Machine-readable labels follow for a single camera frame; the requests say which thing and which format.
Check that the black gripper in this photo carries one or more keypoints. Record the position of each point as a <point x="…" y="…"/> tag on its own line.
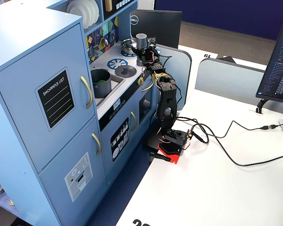
<point x="142" y="52"/>

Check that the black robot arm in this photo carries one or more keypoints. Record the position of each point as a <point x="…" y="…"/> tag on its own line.
<point x="166" y="94"/>

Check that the black red robot base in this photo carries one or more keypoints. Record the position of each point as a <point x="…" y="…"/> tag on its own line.
<point x="172" y="150"/>

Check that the steel pot with lid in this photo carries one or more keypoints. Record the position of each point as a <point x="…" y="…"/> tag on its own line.
<point x="127" y="46"/>

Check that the gray pot lid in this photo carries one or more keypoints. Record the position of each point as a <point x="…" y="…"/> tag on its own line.
<point x="125" y="71"/>

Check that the black dell monitor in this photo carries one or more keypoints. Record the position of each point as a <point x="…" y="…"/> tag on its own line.
<point x="160" y="28"/>

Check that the gold stove knob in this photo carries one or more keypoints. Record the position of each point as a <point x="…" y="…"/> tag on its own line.
<point x="140" y="81"/>

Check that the steel ladle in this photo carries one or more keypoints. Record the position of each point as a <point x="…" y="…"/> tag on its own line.
<point x="113" y="35"/>

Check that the gray blue desk divider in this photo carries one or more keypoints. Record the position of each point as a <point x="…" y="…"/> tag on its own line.
<point x="226" y="80"/>
<point x="177" y="70"/>

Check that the gray toy sink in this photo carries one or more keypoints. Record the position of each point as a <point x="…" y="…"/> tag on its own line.
<point x="115" y="82"/>

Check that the black microwave door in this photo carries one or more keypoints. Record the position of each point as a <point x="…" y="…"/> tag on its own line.
<point x="127" y="7"/>

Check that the small green beads pile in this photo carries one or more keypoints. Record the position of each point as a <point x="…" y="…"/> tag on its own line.
<point x="100" y="81"/>

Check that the gray plastic pot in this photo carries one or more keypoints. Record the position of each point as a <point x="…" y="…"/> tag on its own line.
<point x="103" y="90"/>

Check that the white toy plate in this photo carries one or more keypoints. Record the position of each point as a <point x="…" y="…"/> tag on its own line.
<point x="91" y="11"/>
<point x="97" y="9"/>
<point x="76" y="11"/>

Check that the blue oven door with window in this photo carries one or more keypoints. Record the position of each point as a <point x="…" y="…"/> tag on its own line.
<point x="143" y="117"/>

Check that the robot controller board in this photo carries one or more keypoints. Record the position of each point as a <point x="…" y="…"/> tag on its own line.
<point x="191" y="135"/>

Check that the black shopping list board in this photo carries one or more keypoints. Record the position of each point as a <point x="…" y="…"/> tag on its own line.
<point x="55" y="101"/>

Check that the black table clamp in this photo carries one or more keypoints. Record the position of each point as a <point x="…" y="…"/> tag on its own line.
<point x="160" y="157"/>

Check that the blue dishwasher door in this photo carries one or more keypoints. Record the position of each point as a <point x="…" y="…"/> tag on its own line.
<point x="108" y="164"/>

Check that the blue toy kitchen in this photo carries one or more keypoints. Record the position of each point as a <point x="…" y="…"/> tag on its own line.
<point x="19" y="42"/>

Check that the large blue fridge door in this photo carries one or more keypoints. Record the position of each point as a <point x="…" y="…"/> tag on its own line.
<point x="19" y="106"/>

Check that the monitor showing code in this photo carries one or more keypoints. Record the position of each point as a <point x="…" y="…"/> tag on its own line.
<point x="280" y="66"/>

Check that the blue freezer door with dispenser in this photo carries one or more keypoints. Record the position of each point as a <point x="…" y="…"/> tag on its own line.
<point x="61" y="164"/>

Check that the water dispenser sticker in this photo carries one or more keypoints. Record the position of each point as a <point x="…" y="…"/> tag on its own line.
<point x="79" y="176"/>

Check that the small gripper camera board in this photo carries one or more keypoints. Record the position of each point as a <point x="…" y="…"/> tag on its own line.
<point x="151" y="41"/>

